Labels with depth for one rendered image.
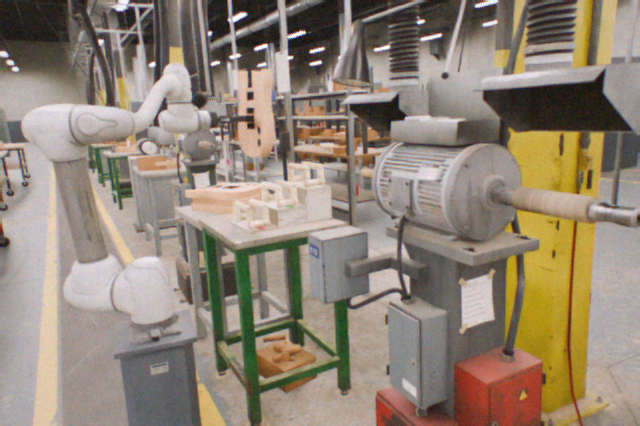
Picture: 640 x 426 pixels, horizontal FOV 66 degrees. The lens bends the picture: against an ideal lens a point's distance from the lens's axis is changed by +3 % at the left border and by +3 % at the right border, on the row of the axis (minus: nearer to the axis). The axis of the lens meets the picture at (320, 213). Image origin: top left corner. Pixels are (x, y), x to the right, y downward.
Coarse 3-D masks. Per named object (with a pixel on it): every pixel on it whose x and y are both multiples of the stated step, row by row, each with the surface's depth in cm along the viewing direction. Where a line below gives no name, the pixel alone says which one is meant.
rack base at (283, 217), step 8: (272, 200) 254; (256, 208) 252; (272, 208) 235; (280, 208) 233; (288, 208) 233; (296, 208) 235; (304, 208) 238; (256, 216) 254; (272, 216) 236; (280, 216) 232; (288, 216) 234; (296, 216) 236; (304, 216) 238; (280, 224) 232; (288, 224) 235; (296, 224) 237
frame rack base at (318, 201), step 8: (296, 184) 253; (288, 192) 253; (304, 192) 238; (312, 192) 239; (320, 192) 241; (328, 192) 243; (304, 200) 239; (312, 200) 239; (320, 200) 242; (328, 200) 244; (312, 208) 240; (320, 208) 243; (328, 208) 245; (312, 216) 241; (320, 216) 243; (328, 216) 246
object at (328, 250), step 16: (320, 240) 139; (336, 240) 140; (352, 240) 143; (320, 256) 140; (336, 256) 141; (352, 256) 144; (368, 256) 147; (320, 272) 142; (336, 272) 142; (320, 288) 143; (336, 288) 143; (352, 288) 146; (368, 288) 149; (400, 288) 140; (352, 304) 152
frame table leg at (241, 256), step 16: (240, 256) 213; (240, 272) 214; (240, 288) 216; (240, 304) 219; (240, 320) 222; (256, 352) 225; (256, 368) 226; (256, 384) 228; (256, 400) 229; (256, 416) 231
